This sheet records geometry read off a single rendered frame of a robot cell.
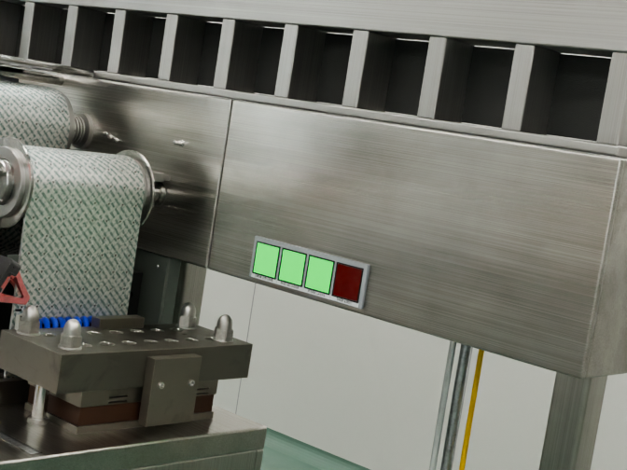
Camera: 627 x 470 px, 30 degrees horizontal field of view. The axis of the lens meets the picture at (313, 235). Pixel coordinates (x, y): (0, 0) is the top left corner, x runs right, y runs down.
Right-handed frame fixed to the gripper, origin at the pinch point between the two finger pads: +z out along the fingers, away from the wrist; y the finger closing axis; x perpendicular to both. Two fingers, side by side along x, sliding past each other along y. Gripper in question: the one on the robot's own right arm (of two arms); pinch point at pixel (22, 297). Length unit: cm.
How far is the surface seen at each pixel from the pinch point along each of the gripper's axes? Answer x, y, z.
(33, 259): 6.0, 0.2, -2.5
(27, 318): -3.3, 7.7, -2.8
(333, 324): 89, -154, 253
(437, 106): 51, 52, 7
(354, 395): 66, -137, 266
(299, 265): 25.3, 31.4, 19.8
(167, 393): -2.3, 22.0, 17.5
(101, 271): 11.3, 0.2, 10.7
